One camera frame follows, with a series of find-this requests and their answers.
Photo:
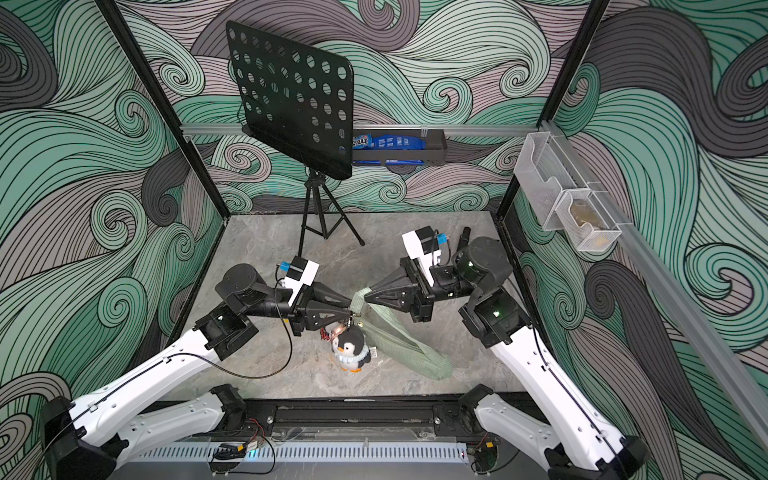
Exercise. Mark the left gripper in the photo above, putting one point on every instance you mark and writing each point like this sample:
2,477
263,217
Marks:
308,304

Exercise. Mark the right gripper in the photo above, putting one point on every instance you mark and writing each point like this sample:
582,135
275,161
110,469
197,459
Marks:
412,275

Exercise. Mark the green fabric bag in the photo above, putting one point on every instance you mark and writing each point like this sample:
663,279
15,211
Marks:
384,331

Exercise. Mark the penguin plush keychain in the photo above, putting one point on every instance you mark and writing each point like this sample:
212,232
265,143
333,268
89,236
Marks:
351,349

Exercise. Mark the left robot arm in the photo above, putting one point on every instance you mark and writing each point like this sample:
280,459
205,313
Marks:
97,433

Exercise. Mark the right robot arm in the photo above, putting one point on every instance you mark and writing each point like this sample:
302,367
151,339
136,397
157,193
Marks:
574,440

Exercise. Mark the black stapler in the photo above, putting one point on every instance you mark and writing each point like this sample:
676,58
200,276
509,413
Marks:
464,237

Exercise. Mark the blue snack package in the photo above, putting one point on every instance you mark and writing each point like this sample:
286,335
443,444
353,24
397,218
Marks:
388,142

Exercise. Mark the black perforated music stand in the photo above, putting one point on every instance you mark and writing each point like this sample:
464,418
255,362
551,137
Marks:
298,100

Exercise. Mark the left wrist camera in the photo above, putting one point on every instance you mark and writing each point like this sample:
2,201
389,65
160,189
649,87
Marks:
296,274

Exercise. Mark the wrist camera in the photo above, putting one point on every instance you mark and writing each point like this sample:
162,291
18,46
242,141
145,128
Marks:
296,274
424,246

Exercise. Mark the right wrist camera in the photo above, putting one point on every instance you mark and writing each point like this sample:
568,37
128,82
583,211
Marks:
424,246

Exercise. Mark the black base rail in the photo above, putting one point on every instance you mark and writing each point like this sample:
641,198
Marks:
443,415

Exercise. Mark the black wall tray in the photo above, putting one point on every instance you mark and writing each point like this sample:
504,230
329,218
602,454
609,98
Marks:
434,154

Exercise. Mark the white perforated cable duct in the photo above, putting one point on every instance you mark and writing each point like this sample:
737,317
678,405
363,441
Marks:
319,452

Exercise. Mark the large clear wall bin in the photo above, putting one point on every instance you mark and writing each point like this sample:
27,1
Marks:
544,172

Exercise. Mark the small clear wall bin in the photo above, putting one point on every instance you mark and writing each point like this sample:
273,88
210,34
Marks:
587,224

